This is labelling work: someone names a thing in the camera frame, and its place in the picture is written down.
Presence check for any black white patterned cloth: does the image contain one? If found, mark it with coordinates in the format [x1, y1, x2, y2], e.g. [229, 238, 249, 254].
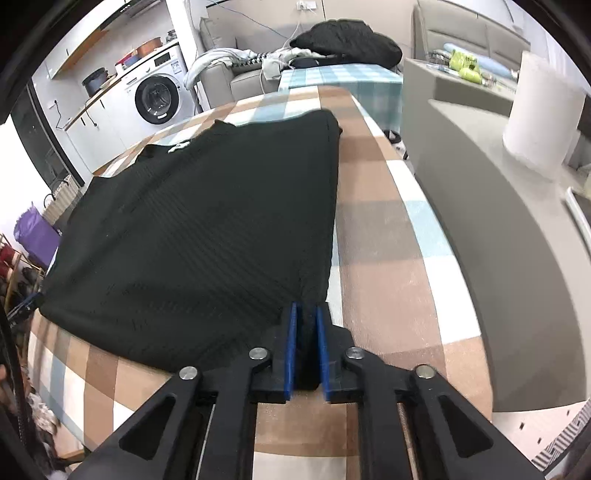
[533, 410, 588, 468]

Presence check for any white washing machine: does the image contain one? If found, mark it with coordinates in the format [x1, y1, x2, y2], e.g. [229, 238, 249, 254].
[113, 41, 199, 153]

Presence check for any black puffer jacket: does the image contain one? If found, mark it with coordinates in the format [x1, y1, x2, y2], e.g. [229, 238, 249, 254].
[290, 18, 403, 68]

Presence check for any pale grey blanket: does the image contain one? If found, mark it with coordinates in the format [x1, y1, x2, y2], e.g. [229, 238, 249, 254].
[184, 47, 259, 90]

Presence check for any purple storage bag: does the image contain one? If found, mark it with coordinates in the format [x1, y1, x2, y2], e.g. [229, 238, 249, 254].
[13, 205, 61, 271]

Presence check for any black cooking pot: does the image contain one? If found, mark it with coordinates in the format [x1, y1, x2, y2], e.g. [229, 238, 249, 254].
[82, 67, 109, 97]

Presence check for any blue checkered small table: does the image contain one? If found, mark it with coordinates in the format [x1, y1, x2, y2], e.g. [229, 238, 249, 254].
[278, 65, 403, 134]

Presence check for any grey bedside cabinet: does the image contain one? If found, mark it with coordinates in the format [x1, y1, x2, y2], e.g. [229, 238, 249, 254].
[402, 58, 518, 176]

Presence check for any grey upholstered bed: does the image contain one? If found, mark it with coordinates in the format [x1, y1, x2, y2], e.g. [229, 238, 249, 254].
[412, 0, 532, 61]

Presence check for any grey sofa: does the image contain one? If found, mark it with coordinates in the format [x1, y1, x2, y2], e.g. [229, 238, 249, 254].
[185, 18, 402, 112]

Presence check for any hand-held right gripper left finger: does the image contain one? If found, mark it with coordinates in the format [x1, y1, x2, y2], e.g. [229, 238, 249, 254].
[83, 302, 301, 480]

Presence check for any grey low counter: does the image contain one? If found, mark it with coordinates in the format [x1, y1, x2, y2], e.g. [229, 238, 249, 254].
[427, 99, 591, 411]

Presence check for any black knit sweater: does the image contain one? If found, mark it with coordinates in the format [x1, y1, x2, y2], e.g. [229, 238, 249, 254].
[39, 108, 343, 388]

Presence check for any light grey clothes pile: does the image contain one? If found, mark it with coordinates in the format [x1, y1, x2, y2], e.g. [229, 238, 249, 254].
[261, 48, 305, 80]

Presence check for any checkered tablecloth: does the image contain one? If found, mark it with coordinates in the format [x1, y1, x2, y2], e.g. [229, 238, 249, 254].
[28, 85, 495, 480]

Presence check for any woven laundry basket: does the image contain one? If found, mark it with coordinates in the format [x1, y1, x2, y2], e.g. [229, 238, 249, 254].
[41, 181, 88, 229]

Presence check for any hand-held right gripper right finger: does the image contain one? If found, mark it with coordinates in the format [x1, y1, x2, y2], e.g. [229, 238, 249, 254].
[315, 305, 546, 480]

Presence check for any wooden shoe rack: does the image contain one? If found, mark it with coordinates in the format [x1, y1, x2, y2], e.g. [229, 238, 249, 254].
[0, 235, 47, 319]

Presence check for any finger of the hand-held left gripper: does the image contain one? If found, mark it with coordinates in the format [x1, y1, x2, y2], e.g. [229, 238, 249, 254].
[7, 293, 46, 324]

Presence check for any white kitchen cabinet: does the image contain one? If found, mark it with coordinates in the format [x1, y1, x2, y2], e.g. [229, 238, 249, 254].
[62, 78, 130, 185]

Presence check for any white paper towel roll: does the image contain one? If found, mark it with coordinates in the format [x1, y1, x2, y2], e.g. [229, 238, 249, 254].
[502, 51, 586, 181]

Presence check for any green toy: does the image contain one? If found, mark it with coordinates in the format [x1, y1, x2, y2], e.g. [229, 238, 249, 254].
[450, 48, 483, 84]

